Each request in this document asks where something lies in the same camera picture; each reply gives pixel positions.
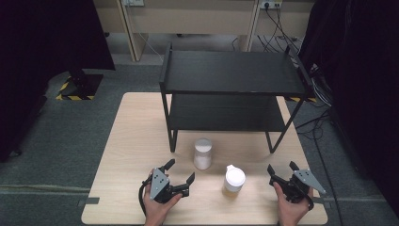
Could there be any beige wooden desk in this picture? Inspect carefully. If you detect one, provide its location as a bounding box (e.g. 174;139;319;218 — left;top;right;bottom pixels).
92;0;316;63

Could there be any grey floor tape strip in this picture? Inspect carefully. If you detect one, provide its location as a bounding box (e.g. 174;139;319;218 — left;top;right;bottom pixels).
77;196;101;208

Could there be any clear jar with white powder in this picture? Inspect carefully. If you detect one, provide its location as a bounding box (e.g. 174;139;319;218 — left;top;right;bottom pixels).
193;137;214;171

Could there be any person's left hand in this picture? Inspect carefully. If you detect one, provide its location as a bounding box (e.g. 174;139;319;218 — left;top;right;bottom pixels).
143;169;184;226

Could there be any white wall socket with plugs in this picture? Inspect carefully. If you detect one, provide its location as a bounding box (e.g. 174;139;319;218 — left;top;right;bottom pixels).
259;0;283;10

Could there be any yellow black striped floor tape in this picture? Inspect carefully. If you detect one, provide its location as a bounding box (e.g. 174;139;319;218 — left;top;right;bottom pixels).
284;96;318;104

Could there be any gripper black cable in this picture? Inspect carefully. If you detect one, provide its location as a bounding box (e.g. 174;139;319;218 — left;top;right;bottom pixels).
305;193;315;212
137;176;153;218

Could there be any bundle of floor cables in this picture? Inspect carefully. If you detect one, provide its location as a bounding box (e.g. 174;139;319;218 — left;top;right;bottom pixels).
295;60;334;142

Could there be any black cable from socket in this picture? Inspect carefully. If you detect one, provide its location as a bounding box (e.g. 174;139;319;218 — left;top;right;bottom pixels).
257;2;303;54

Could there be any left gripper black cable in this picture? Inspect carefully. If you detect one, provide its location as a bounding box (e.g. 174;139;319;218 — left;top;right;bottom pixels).
137;176;153;218

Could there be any black stand base striped tape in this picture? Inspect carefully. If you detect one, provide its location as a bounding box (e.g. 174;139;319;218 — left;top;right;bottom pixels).
56;69;104;102

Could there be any dark curtain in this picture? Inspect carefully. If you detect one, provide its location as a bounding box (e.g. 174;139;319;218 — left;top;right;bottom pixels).
297;0;399;218
0;0;116;163

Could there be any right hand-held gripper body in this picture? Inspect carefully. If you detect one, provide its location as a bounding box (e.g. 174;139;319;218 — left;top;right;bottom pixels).
270;169;327;204

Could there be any person's right hand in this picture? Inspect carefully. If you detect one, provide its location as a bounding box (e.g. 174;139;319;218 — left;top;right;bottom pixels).
272;182;315;226

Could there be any white-lidded jar with amber liquid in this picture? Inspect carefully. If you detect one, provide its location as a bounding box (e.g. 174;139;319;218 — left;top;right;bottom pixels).
222;164;247;198

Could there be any black two-tier shelf rack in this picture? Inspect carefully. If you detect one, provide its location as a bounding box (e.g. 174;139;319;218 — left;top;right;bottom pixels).
158;41;315;154

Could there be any thin white cable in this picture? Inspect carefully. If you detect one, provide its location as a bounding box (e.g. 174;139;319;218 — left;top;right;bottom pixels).
136;30;165;63

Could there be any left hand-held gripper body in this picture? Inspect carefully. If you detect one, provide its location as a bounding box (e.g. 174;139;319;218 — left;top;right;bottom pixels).
142;168;191;204

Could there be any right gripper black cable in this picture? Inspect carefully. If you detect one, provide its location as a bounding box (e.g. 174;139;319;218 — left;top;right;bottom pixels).
305;193;315;212

